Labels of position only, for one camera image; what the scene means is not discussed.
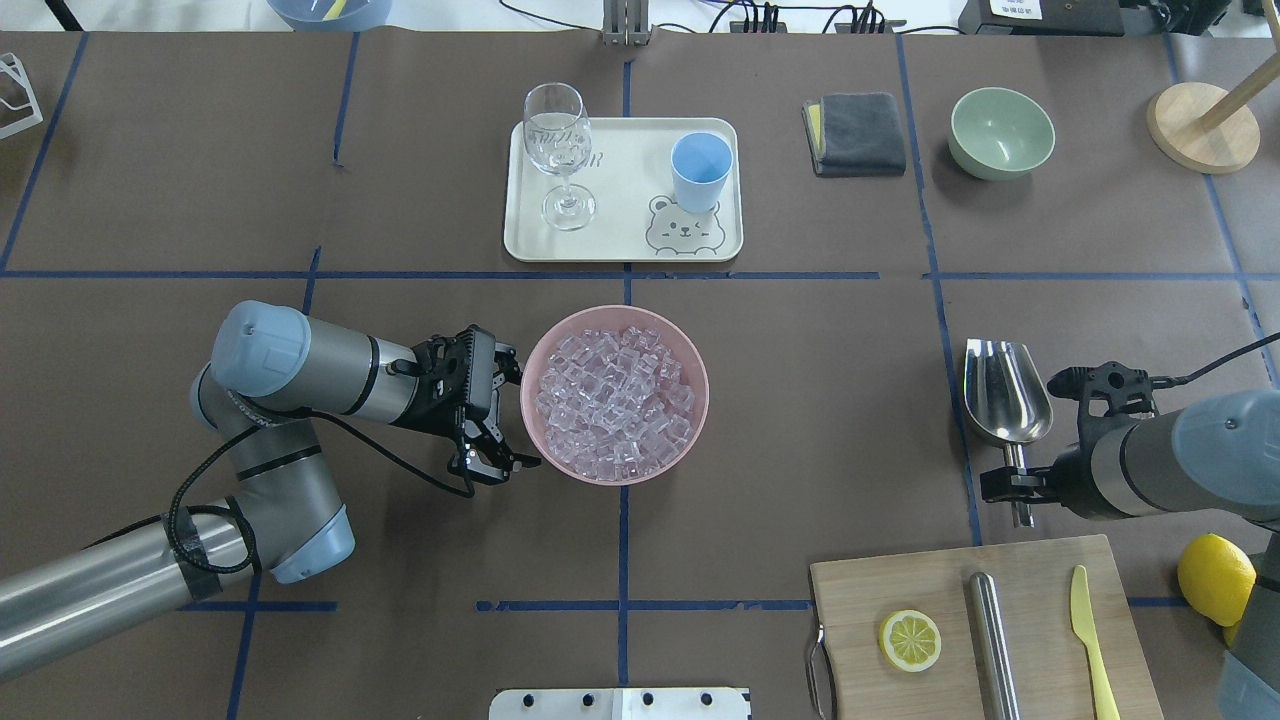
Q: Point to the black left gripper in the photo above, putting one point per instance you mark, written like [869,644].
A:
[432,412]

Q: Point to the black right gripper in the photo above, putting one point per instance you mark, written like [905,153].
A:
[1068,470]

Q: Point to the metal ice scoop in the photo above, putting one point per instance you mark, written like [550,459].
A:
[1005,398]

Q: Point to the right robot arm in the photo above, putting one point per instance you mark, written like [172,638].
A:
[1131,461]

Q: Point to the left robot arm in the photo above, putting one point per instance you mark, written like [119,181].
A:
[273,371]

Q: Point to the pink bowl of ice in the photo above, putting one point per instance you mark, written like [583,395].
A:
[614,395]

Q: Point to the light blue plastic cup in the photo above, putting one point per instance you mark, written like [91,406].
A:
[701,163]

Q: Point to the wooden cup stand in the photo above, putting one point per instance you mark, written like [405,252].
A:
[1204,127]

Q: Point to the lemon half slice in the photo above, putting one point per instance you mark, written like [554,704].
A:
[910,640]

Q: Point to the steel cylinder rod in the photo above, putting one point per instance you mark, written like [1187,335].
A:
[993,654]

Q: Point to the whole yellow lemon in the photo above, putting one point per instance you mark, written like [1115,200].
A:
[1216,578]

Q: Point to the cream bear tray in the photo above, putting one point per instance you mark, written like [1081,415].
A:
[637,219]

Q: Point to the yellow plastic knife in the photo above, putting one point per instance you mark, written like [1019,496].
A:
[1084,628]

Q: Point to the clear wine glass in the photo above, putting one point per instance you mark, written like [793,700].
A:
[557,140]

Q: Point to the green ceramic bowl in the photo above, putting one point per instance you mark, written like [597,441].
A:
[998,134]

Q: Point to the dark grey folded cloth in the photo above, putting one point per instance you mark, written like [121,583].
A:
[855,135]

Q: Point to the yellow plastic fork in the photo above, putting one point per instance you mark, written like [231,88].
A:
[334,11]

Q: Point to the blue bowl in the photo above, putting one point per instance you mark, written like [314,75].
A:
[305,16]

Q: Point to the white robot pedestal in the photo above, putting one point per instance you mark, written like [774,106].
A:
[623,703]

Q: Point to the aluminium frame post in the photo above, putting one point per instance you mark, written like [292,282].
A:
[626,22]

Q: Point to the white wire cup rack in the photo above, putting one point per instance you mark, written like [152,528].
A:
[19,105]

